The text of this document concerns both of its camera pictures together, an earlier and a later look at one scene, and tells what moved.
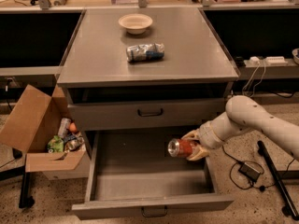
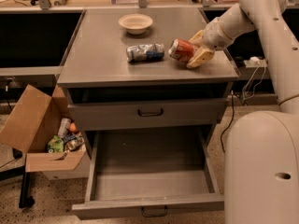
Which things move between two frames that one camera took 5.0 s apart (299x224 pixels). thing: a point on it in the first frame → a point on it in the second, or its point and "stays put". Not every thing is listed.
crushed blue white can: (145, 51) stays put
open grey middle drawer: (131, 173) stays put
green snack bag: (56, 144) stays put
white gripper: (206, 136) → (217, 35)
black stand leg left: (25, 200) stays put
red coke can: (179, 147) → (181, 49)
